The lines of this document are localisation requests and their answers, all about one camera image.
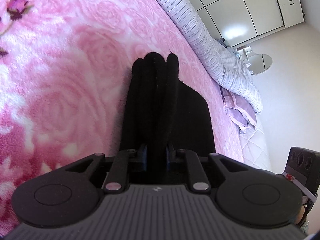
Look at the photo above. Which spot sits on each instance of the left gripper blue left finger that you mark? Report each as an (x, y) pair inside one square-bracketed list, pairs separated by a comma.
[(126, 168)]

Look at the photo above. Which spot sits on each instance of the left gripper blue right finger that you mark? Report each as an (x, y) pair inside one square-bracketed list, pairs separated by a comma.
[(184, 167)]

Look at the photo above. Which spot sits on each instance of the black sweater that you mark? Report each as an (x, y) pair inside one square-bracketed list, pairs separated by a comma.
[(160, 108)]

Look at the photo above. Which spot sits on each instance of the folded lilac towel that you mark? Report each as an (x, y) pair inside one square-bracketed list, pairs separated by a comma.
[(239, 110)]

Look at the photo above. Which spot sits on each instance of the lavender striped duvet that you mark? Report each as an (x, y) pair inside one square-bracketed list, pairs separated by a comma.
[(227, 70)]

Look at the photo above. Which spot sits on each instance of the pink rose blanket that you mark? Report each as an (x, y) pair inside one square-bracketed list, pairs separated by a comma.
[(65, 72)]

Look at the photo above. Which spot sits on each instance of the white wardrobe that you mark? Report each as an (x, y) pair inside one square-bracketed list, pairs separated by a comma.
[(239, 21)]

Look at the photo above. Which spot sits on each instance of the black camera box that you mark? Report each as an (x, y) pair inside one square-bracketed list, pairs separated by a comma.
[(304, 164)]

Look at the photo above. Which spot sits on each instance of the round wall mirror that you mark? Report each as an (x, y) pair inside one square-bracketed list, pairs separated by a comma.
[(258, 63)]

